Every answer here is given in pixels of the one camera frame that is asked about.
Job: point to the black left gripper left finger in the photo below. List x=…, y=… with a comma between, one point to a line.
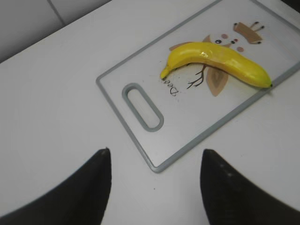
x=81, y=199

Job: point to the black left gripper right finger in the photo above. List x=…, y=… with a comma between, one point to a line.
x=229, y=198

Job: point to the white grey-rimmed cutting board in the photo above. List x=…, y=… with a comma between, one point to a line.
x=167, y=118

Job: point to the yellow plastic banana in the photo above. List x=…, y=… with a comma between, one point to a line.
x=220, y=57

